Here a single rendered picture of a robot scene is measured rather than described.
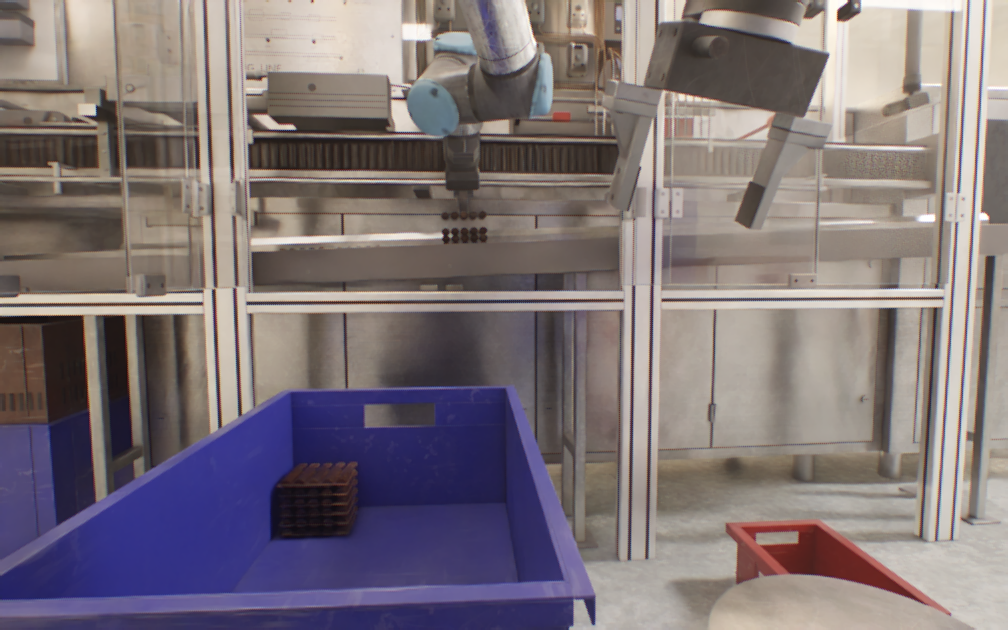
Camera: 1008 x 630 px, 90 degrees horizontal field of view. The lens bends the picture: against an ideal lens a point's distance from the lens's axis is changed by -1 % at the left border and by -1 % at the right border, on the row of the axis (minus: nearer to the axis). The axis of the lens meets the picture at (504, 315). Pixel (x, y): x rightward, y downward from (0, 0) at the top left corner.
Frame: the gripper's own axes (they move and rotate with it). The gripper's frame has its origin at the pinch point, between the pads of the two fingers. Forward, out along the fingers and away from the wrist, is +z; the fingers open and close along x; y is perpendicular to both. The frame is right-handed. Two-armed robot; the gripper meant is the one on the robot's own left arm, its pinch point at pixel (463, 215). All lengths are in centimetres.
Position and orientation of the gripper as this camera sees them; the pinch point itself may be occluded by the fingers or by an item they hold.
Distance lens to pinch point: 118.0
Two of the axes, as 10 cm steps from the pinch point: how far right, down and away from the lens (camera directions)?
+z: -0.4, 6.5, 7.6
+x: -9.9, 0.5, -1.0
